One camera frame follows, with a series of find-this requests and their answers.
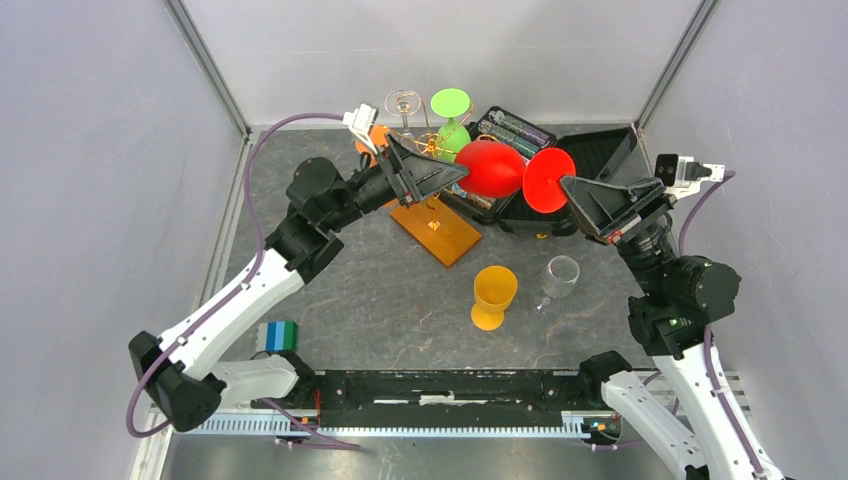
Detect clear wine glass back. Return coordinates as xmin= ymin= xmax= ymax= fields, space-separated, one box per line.
xmin=384 ymin=90 xmax=422 ymax=139

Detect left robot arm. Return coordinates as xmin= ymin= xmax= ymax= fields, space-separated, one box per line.
xmin=129 ymin=137 xmax=470 ymax=432

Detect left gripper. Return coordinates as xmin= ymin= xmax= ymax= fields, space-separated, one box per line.
xmin=325 ymin=132 xmax=470 ymax=233

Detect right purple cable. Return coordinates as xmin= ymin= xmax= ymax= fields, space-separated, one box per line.
xmin=675 ymin=170 xmax=770 ymax=480

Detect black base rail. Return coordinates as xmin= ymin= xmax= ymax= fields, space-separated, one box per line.
xmin=205 ymin=352 xmax=670 ymax=452

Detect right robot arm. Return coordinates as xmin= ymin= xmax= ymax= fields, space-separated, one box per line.
xmin=560 ymin=176 xmax=783 ymax=479

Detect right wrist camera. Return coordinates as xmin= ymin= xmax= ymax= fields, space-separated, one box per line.
xmin=654 ymin=154 xmax=726 ymax=200

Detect red wine glass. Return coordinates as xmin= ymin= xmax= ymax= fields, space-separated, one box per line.
xmin=455 ymin=140 xmax=577 ymax=214

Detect blue green block stack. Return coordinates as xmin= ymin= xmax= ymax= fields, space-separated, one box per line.
xmin=257 ymin=321 xmax=299 ymax=353

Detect clear wine glass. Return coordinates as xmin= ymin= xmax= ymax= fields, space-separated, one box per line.
xmin=533 ymin=255 xmax=581 ymax=314
xmin=384 ymin=90 xmax=422 ymax=139

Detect gold wire glass rack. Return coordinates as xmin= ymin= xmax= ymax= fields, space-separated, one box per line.
xmin=390 ymin=96 xmax=482 ymax=268

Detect clear wine glass front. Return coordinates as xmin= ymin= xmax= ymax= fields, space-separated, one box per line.
xmin=533 ymin=255 xmax=581 ymax=314

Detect orange wine glass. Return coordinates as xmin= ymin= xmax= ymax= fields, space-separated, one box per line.
xmin=355 ymin=125 xmax=390 ymax=167

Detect black poker chip case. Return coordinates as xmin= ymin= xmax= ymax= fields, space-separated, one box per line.
xmin=440 ymin=106 xmax=637 ymax=237

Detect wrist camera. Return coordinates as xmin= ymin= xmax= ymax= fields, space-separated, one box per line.
xmin=342 ymin=103 xmax=379 ymax=153
xmin=654 ymin=154 xmax=726 ymax=200

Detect green wine glass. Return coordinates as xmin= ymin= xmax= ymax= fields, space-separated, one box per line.
xmin=430 ymin=88 xmax=472 ymax=162

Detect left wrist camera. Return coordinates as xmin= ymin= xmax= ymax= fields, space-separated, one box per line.
xmin=342 ymin=103 xmax=379 ymax=153

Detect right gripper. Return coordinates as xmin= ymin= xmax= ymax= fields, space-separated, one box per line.
xmin=556 ymin=170 xmax=677 ymax=295

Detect yellow wine glass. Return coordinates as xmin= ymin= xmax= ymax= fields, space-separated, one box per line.
xmin=470 ymin=265 xmax=518 ymax=331

